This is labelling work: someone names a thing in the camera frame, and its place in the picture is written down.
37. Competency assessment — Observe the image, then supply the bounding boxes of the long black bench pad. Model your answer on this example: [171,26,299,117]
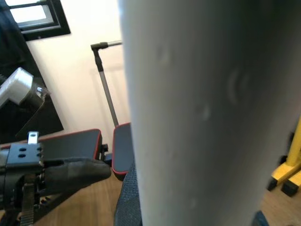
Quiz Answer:
[0,129,103,163]

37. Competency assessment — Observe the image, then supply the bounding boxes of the short black bench pad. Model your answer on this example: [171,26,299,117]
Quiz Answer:
[112,122,136,181]

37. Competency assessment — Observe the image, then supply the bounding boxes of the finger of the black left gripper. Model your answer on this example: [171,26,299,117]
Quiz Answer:
[43,156,111,190]

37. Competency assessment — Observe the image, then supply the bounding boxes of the black bench steel frame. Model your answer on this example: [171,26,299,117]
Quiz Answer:
[101,143,113,165]

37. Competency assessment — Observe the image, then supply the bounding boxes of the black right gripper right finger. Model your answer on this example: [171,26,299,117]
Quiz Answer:
[250,210,270,226]

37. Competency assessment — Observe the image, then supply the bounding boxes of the grey metal stand pole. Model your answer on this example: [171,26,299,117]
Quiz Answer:
[90,40,123,128]

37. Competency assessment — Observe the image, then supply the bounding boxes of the black flat panel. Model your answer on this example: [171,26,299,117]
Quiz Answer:
[0,0,64,144]

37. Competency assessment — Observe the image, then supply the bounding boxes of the black framed window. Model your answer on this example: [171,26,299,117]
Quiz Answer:
[0,0,71,42]

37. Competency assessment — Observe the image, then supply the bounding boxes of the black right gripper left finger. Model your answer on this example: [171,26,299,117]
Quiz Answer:
[114,162,143,226]

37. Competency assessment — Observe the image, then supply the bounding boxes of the yellow steel tube frame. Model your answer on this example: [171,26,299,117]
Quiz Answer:
[267,131,301,197]

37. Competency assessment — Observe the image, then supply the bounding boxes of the white dustpan with long handle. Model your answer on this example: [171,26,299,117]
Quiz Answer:
[117,0,301,226]

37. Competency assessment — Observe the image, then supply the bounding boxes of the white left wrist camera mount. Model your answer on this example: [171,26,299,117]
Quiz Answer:
[0,67,52,109]

